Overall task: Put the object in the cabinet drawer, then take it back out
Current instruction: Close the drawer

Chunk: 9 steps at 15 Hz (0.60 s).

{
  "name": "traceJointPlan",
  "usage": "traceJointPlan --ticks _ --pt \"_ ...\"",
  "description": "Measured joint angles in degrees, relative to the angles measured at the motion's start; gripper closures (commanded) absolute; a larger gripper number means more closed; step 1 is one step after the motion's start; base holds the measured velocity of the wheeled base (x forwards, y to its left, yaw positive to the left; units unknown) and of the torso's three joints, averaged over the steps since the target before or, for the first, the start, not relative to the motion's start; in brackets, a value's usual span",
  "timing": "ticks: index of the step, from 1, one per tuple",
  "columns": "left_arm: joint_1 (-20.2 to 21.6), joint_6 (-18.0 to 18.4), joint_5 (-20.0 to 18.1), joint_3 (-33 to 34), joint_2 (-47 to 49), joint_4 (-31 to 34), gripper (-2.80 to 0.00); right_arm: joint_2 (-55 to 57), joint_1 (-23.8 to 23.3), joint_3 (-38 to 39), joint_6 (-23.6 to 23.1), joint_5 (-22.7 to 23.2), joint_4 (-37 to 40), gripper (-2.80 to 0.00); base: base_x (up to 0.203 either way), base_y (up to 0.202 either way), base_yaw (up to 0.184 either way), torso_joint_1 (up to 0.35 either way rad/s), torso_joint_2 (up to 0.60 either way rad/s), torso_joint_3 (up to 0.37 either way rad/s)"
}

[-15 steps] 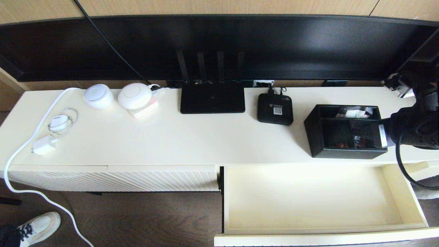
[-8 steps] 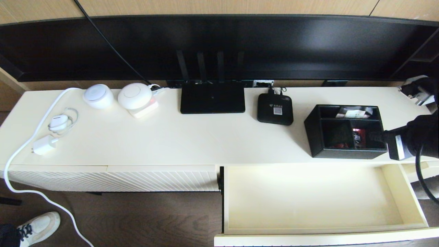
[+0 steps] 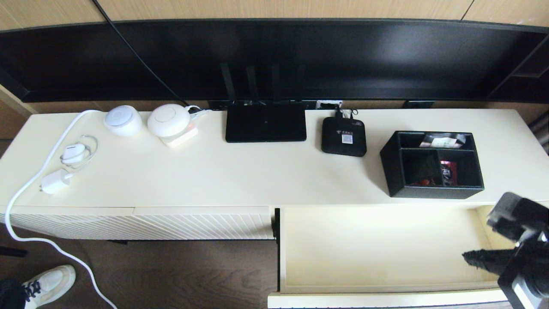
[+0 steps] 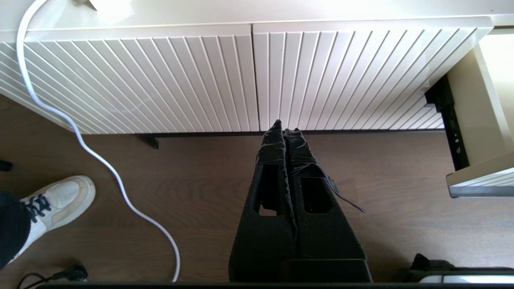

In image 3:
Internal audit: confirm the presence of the black router with antennas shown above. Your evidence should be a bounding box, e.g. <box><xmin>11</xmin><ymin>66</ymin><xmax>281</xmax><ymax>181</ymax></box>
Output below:
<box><xmin>221</xmin><ymin>64</ymin><xmax>307</xmax><ymax>143</ymax></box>

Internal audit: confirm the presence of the large white round hub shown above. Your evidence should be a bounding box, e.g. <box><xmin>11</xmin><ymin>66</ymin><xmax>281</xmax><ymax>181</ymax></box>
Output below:
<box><xmin>147</xmin><ymin>104</ymin><xmax>191</xmax><ymax>138</ymax></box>

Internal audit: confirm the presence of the small white oval charger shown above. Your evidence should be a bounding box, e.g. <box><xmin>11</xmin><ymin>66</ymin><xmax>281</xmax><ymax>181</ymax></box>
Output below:
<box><xmin>63</xmin><ymin>144</ymin><xmax>88</xmax><ymax>165</ymax></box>

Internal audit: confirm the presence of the white charger adapter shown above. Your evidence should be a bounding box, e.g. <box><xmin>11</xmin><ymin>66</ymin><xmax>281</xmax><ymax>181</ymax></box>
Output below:
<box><xmin>40</xmin><ymin>169</ymin><xmax>74</xmax><ymax>194</ymax></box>

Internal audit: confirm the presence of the white black flat packet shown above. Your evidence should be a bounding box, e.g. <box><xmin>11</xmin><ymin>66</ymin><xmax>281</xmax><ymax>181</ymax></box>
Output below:
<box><xmin>419</xmin><ymin>133</ymin><xmax>467</xmax><ymax>149</ymax></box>

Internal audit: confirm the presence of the red Nescafe sachet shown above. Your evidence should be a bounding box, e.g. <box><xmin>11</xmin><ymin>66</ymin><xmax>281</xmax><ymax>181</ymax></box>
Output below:
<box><xmin>440</xmin><ymin>161</ymin><xmax>458</xmax><ymax>186</ymax></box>

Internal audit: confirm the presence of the small white dome speaker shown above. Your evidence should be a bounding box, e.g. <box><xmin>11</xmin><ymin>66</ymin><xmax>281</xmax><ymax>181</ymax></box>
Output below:
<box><xmin>104</xmin><ymin>105</ymin><xmax>143</xmax><ymax>137</ymax></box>

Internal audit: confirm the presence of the dark trouser leg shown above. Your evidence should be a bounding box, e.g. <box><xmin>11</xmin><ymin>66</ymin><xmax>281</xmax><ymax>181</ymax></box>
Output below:
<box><xmin>0</xmin><ymin>279</ymin><xmax>26</xmax><ymax>309</ymax></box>

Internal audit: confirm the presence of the black organizer box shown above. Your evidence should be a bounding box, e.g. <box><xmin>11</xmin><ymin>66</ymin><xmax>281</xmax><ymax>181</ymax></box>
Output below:
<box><xmin>380</xmin><ymin>130</ymin><xmax>486</xmax><ymax>200</ymax></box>

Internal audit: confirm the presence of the cream ribbed cabinet panel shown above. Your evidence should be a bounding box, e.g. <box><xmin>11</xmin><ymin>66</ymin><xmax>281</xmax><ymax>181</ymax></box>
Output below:
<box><xmin>134</xmin><ymin>206</ymin><xmax>274</xmax><ymax>241</ymax></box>

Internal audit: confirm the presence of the white ribbed cabinet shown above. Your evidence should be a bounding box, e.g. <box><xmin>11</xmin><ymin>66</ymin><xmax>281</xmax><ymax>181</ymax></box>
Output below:
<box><xmin>0</xmin><ymin>109</ymin><xmax>549</xmax><ymax>245</ymax></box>

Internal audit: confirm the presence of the black flat television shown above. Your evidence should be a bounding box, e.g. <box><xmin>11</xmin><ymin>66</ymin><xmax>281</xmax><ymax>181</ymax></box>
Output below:
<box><xmin>0</xmin><ymin>20</ymin><xmax>549</xmax><ymax>105</ymax></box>

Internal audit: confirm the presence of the cream drawer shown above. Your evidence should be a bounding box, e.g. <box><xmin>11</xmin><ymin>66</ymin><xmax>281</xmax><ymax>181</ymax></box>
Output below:
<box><xmin>268</xmin><ymin>205</ymin><xmax>537</xmax><ymax>309</ymax></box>

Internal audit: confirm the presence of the black set-top box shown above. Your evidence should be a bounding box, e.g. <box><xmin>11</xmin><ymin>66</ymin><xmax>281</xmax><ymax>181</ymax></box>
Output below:
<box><xmin>321</xmin><ymin>117</ymin><xmax>367</xmax><ymax>157</ymax></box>

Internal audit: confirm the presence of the green white sachet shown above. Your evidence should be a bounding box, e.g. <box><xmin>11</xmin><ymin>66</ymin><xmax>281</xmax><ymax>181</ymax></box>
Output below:
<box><xmin>405</xmin><ymin>154</ymin><xmax>442</xmax><ymax>184</ymax></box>

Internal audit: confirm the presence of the thick white power cable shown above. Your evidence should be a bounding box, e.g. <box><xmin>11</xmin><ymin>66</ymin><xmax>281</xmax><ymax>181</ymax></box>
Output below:
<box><xmin>6</xmin><ymin>110</ymin><xmax>118</xmax><ymax>309</ymax></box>

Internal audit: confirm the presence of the white plug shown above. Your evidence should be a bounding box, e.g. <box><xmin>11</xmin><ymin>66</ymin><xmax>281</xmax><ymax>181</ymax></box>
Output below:
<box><xmin>188</xmin><ymin>106</ymin><xmax>213</xmax><ymax>121</ymax></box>

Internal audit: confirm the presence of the white cube power strip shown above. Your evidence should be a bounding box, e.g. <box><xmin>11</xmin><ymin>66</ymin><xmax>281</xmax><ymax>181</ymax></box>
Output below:
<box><xmin>163</xmin><ymin>122</ymin><xmax>200</xmax><ymax>149</ymax></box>

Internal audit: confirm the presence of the grey curtain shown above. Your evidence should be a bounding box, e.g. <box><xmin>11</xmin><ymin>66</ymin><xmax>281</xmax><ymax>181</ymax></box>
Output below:
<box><xmin>527</xmin><ymin>112</ymin><xmax>549</xmax><ymax>155</ymax></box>

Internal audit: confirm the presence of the black wall cable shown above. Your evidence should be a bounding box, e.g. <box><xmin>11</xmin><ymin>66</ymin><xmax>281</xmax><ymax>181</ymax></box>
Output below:
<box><xmin>93</xmin><ymin>0</ymin><xmax>191</xmax><ymax>109</ymax></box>

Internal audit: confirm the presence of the white sneaker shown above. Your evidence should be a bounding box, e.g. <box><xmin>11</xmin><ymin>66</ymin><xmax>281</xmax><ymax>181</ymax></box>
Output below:
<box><xmin>21</xmin><ymin>265</ymin><xmax>76</xmax><ymax>309</ymax></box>

